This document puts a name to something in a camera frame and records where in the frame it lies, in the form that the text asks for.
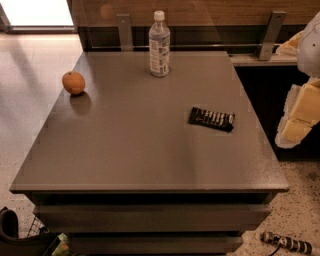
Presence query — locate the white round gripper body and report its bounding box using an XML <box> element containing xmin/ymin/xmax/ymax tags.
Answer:
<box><xmin>297</xmin><ymin>12</ymin><xmax>320</xmax><ymax>77</ymax></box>

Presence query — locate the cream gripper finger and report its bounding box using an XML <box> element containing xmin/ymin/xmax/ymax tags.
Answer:
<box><xmin>276</xmin><ymin>31</ymin><xmax>302</xmax><ymax>56</ymax></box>
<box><xmin>275</xmin><ymin>79</ymin><xmax>320</xmax><ymax>149</ymax></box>

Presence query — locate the black rxbar chocolate bar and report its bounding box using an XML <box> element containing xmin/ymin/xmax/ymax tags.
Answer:
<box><xmin>188</xmin><ymin>107</ymin><xmax>235</xmax><ymax>132</ymax></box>

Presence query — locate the clear plastic water bottle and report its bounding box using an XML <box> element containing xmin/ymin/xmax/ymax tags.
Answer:
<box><xmin>149</xmin><ymin>10</ymin><xmax>170</xmax><ymax>77</ymax></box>

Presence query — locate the black white striped tool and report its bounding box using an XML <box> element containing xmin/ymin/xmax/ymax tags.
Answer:
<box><xmin>260</xmin><ymin>231</ymin><xmax>316</xmax><ymax>256</ymax></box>

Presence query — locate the upper grey drawer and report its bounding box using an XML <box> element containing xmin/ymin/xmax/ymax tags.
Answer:
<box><xmin>34</xmin><ymin>204</ymin><xmax>270</xmax><ymax>233</ymax></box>

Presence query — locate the grey drawer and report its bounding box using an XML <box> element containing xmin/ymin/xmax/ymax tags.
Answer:
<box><xmin>34</xmin><ymin>204</ymin><xmax>270</xmax><ymax>233</ymax></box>
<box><xmin>71</xmin><ymin>237</ymin><xmax>243</xmax><ymax>255</ymax></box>

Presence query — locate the lower grey drawer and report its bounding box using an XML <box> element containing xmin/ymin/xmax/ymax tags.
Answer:
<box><xmin>71</xmin><ymin>237</ymin><xmax>243</xmax><ymax>255</ymax></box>

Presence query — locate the orange fruit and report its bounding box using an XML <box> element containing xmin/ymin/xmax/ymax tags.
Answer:
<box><xmin>62</xmin><ymin>71</ymin><xmax>85</xmax><ymax>95</ymax></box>

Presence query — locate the green snack package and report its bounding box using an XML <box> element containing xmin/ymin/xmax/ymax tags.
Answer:
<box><xmin>51</xmin><ymin>234</ymin><xmax>73</xmax><ymax>256</ymax></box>

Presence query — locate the right metal bracket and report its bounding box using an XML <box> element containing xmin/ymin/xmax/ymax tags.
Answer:
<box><xmin>257</xmin><ymin>11</ymin><xmax>287</xmax><ymax>61</ymax></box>

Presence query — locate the metal bracket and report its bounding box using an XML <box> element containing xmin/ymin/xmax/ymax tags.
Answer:
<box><xmin>257</xmin><ymin>11</ymin><xmax>287</xmax><ymax>61</ymax></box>
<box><xmin>116</xmin><ymin>14</ymin><xmax>133</xmax><ymax>51</ymax></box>

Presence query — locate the left metal bracket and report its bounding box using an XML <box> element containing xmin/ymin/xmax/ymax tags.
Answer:
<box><xmin>116</xmin><ymin>14</ymin><xmax>133</xmax><ymax>51</ymax></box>

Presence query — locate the black wire basket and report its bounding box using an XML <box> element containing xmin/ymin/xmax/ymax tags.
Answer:
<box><xmin>0</xmin><ymin>206</ymin><xmax>58</xmax><ymax>256</ymax></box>

